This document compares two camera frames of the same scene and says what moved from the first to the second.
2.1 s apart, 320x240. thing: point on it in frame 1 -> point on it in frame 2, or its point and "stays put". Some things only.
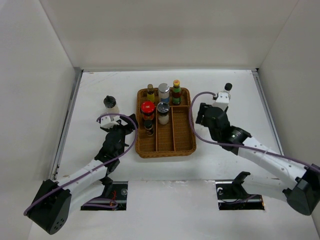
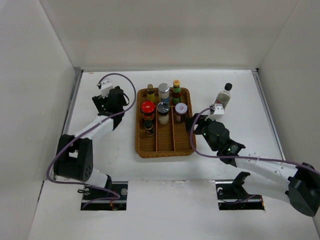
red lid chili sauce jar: (147, 108) stays put
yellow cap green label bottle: (176, 92) stays put
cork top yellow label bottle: (150, 93) stays put
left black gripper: (130, 126) -> (100, 102)
